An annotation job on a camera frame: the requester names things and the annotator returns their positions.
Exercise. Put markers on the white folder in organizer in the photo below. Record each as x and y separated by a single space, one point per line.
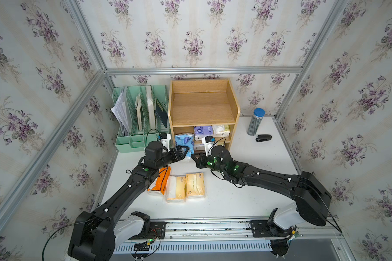
150 104

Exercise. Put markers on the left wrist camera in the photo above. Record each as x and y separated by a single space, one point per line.
165 139

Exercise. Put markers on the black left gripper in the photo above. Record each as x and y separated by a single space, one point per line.
174 158

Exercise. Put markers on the wooden three-tier shelf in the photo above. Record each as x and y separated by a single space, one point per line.
202 102

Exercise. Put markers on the pencil canister blue lid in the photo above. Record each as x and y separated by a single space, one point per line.
255 121

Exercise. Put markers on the black stapler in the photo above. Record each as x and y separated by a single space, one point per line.
263 138

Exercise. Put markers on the purple tissue pack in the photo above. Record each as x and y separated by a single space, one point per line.
202 131

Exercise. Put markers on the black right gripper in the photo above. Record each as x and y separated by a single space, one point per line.
199 161

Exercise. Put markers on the green desk file organizer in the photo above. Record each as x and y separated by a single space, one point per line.
145 125

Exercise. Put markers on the white-blue tissue pack bottom shelf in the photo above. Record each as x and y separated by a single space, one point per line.
198 146

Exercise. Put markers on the black tablet in organizer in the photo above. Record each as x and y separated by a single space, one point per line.
161 113

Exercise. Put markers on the beige booklet in organizer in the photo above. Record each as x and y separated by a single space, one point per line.
138 106

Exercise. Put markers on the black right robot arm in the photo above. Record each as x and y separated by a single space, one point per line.
310 199

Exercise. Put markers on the yellow tissue pack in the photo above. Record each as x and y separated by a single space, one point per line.
195 185
176 189

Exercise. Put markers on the white tissue pack middle shelf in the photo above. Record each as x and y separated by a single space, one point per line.
220 131

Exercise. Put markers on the orange tissue pack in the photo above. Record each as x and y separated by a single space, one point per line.
159 186

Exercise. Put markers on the white papers in organizer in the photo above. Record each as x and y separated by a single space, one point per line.
122 112

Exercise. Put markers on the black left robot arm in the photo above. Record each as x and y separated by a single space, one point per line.
124 195

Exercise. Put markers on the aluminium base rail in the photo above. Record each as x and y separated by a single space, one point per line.
141 238

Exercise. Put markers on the light blue tissue pack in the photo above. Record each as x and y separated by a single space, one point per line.
187 140

